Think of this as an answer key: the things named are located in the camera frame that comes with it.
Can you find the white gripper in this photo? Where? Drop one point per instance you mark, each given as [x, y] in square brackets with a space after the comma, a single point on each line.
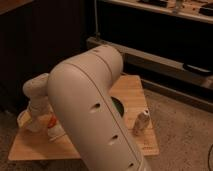
[36, 116]

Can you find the white ceramic cup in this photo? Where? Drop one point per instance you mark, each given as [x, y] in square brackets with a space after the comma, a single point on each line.
[23, 119]

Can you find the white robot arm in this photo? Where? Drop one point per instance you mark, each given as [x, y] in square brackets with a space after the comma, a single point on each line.
[77, 90]

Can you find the green ceramic bowl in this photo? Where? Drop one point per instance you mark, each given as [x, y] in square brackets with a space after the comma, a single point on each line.
[118, 107]

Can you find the orange carrot toy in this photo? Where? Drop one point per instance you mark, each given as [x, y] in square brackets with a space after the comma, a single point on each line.
[52, 122]

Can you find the wooden low table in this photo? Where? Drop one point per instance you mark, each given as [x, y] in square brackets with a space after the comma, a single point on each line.
[36, 146]

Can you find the small white bottle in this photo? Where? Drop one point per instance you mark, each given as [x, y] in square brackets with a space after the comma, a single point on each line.
[141, 122]

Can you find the black device on shelf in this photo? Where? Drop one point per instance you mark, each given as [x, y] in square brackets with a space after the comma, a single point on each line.
[197, 70]

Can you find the metal shelf rail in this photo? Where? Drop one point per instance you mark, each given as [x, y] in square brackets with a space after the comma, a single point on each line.
[157, 64]

